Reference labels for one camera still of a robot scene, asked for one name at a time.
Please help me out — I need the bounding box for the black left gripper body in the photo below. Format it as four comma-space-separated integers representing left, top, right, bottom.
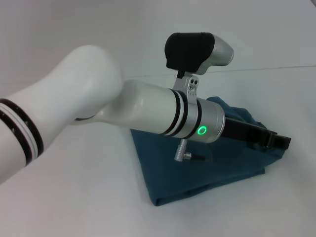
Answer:
221, 117, 273, 149

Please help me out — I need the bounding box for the blue shirt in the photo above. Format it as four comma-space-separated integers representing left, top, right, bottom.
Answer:
130, 96, 288, 207

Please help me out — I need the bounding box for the silver left elbow connector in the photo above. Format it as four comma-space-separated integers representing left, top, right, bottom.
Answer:
173, 138, 190, 163

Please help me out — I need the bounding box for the dark left wrist cable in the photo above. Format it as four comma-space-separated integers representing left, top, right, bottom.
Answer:
185, 152, 206, 160

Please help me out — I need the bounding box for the silver left camera mount bracket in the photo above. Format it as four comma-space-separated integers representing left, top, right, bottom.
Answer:
172, 73, 200, 102

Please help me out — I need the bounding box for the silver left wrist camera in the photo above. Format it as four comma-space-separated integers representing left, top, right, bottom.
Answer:
163, 32, 235, 75

